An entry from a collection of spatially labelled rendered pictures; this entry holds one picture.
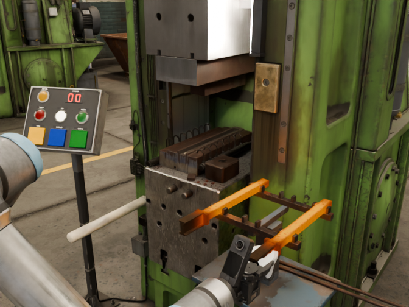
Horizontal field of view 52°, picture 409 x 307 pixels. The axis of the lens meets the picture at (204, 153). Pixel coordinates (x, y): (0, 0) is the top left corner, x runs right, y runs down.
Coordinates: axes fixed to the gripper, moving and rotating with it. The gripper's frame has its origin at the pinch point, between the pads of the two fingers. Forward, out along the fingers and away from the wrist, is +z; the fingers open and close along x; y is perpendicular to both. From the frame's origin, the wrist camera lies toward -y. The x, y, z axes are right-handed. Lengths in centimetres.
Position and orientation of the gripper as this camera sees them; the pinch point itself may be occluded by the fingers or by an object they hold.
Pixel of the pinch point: (268, 248)
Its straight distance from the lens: 112.4
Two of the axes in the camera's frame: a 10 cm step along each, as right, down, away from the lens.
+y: 0.0, 9.4, 3.5
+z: 6.5, -2.7, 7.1
